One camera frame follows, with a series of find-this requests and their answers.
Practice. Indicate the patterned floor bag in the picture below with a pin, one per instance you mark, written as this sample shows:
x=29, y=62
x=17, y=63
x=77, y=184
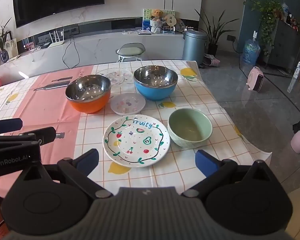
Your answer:
x=212, y=60

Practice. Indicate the tall-leaf potted plant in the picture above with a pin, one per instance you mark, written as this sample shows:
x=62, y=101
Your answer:
x=213, y=35

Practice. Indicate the grey metal trash can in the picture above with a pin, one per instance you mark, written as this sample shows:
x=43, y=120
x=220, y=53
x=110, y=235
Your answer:
x=193, y=47

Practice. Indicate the black television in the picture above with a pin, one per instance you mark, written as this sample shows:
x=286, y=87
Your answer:
x=57, y=0

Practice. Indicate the blue water jug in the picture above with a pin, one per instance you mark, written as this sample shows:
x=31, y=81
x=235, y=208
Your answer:
x=250, y=51

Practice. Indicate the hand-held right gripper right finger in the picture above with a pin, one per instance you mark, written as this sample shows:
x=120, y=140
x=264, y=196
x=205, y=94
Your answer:
x=204, y=163

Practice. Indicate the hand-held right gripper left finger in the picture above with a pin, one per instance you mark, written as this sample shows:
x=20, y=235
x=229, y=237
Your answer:
x=88, y=160

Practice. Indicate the white marble media console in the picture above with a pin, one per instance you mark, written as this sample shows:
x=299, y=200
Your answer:
x=102, y=45

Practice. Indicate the framed portrait sketch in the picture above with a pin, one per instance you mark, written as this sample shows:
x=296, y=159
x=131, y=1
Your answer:
x=11, y=47

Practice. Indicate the decorative display plate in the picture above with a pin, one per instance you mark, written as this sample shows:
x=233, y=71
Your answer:
x=180, y=25

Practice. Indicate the grey cabinet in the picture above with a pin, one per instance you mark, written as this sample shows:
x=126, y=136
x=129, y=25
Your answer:
x=285, y=47

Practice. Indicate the white router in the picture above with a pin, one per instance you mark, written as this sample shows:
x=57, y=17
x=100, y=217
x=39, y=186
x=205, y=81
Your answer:
x=57, y=41

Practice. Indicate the clear glass plate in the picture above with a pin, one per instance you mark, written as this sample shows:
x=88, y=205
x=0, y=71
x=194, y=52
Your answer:
x=118, y=76

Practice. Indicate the pink space heater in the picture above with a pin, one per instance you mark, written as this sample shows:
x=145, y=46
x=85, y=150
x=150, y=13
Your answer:
x=255, y=78

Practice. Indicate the small white sticker-print plate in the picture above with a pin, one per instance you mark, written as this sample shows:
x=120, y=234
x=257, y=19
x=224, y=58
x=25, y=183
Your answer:
x=127, y=104

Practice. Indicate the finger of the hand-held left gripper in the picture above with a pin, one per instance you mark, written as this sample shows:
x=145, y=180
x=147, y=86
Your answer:
x=5, y=126
x=45, y=134

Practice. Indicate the trailing vine plant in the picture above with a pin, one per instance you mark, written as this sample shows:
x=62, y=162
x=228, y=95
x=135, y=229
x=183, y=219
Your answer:
x=267, y=12

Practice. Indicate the painted picture board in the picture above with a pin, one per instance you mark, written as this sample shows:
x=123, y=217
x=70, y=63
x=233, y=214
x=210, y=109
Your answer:
x=146, y=20

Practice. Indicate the green ceramic bowl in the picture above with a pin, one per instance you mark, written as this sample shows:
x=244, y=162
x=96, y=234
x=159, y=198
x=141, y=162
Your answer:
x=190, y=127

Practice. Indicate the white fruit-print plate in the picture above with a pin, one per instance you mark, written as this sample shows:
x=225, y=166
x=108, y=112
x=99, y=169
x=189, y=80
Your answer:
x=137, y=143

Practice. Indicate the brown teddy bear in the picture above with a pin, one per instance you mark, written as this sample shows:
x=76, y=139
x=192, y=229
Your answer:
x=156, y=15

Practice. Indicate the orange steel-lined bowl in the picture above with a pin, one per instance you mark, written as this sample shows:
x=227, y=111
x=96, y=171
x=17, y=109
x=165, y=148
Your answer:
x=88, y=106

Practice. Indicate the thin-leaf potted plant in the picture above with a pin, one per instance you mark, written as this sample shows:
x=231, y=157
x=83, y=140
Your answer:
x=1, y=37

